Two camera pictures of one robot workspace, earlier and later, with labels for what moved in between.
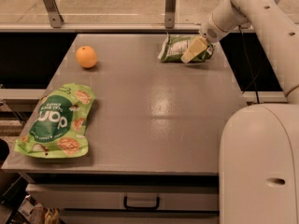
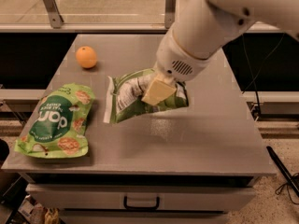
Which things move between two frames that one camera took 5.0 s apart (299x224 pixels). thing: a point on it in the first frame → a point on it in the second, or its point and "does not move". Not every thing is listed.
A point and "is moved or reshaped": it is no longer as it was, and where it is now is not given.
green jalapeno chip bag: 175,46 is moved or reshaped
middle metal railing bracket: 170,7 does not move
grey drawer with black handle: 128,197 does not move
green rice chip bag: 58,127 does not move
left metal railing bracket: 55,19 does not move
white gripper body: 209,32 → 176,61
